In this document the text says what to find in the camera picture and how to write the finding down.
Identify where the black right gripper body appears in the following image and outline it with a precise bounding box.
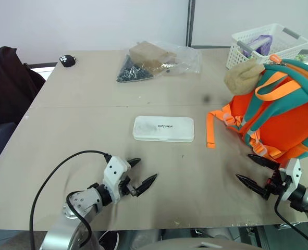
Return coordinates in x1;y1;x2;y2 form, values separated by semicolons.
264;168;290;201

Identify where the clear plastic bag with parts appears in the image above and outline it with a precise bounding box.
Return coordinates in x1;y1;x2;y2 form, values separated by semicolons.
116;40;202;83

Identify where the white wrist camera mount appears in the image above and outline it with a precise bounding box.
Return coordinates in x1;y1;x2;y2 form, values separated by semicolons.
102;156;132;204
278;157;302;201

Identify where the purple plastic bag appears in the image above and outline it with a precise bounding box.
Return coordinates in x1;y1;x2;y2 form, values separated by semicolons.
242;34;273;57

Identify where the white pencil case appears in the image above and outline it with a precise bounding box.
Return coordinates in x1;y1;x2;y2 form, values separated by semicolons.
132;116;195;143

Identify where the dark fabric chair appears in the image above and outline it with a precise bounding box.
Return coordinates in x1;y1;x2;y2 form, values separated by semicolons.
0;46;46;178

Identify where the orange and teal backpack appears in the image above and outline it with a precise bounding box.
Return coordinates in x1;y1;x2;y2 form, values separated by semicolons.
206;55;308;161

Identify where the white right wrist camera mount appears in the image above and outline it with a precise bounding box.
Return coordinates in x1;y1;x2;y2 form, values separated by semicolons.
278;157;302;201

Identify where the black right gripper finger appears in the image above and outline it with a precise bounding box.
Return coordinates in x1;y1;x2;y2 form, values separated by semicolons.
247;154;280;170
235;173;269;201

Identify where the small black paw-print box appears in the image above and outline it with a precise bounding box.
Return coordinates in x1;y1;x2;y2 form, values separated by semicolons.
59;54;78;68

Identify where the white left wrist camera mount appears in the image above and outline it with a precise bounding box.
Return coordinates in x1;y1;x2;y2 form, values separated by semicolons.
102;156;132;204

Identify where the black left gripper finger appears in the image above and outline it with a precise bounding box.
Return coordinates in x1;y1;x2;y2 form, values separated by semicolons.
134;173;158;197
126;157;142;170

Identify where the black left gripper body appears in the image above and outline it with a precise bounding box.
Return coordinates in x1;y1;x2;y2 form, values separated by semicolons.
119;174;138;199

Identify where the white plastic basket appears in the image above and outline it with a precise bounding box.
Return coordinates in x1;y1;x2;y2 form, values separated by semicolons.
225;23;308;70

